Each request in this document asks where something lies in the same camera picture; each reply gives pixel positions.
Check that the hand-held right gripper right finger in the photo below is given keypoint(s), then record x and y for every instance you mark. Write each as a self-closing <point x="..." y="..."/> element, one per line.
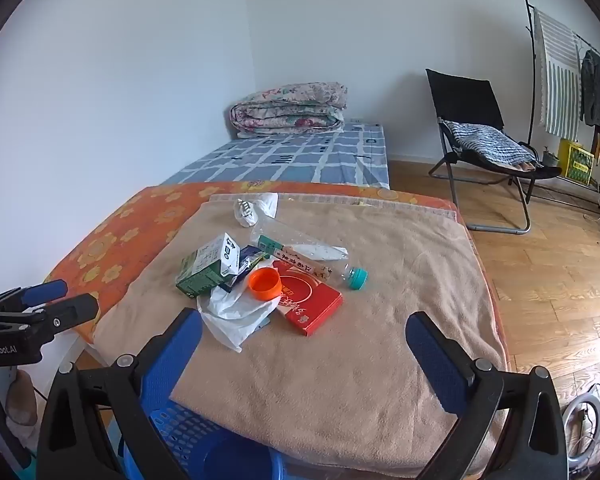
<point x="432" y="360"/>

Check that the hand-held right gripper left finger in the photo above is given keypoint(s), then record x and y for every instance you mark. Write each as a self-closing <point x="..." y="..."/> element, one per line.
<point x="172" y="355"/>

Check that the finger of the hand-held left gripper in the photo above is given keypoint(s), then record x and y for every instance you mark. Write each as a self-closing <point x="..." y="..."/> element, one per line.
<point x="75" y="312"/>
<point x="45" y="291"/>

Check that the white plastic bag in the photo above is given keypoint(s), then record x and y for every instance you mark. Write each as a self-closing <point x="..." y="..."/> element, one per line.
<point x="230" y="315"/>

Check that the blue plastic basket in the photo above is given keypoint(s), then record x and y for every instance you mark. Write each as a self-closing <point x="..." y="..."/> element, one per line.
<point x="190" y="435"/>

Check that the red cardboard box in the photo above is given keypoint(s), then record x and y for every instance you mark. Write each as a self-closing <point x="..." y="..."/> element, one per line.
<point x="310" y="305"/>

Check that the person's left hand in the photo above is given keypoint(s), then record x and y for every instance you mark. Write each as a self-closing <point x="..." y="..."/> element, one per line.
<point x="21" y="400"/>

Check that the beige fleece blanket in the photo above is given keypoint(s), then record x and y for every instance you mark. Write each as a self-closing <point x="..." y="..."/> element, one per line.
<point x="380" y="310"/>

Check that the green and white carton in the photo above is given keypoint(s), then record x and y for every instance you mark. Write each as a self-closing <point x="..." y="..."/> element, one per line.
<point x="200" y="275"/>

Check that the orange floral blanket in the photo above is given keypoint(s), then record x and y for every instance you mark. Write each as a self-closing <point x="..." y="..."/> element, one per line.
<point x="120" y="240"/>

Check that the orange plastic cup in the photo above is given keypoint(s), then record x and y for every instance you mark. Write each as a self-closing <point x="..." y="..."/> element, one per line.
<point x="265" y="285"/>

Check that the clear plastic bottle teal cap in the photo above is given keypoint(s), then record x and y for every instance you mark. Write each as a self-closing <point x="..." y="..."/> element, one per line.
<point x="349" y="273"/>

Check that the dark blue packet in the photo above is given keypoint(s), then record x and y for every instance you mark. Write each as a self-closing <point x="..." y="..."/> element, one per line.
<point x="250" y="257"/>

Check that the long printed paper packet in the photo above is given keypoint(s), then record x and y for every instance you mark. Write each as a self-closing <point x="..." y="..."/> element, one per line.
<point x="300" y="260"/>

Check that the crumpled white wrapper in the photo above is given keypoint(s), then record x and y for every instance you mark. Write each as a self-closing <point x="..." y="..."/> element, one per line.
<point x="260" y="205"/>

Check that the striped chair cushion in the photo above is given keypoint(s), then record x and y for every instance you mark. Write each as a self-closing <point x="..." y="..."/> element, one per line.
<point x="485" y="145"/>

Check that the yellow plastic crate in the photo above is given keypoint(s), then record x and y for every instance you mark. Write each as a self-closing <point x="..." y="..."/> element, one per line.
<point x="577" y="160"/>

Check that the black folding chair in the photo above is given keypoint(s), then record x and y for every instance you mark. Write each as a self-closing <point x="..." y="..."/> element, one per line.
<point x="460" y="95"/>

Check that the folded floral quilt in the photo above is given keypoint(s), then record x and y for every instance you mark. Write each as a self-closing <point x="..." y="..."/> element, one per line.
<point x="290" y="110"/>

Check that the striped hanging towel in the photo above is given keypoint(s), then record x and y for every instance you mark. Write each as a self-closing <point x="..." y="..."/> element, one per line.
<point x="555" y="70"/>

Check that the dark hanging jacket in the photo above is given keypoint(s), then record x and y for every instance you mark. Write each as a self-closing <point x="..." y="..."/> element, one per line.
<point x="595" y="90"/>

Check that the black clothes rack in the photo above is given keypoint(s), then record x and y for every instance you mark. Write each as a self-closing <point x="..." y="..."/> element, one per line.
<point x="532" y="60"/>

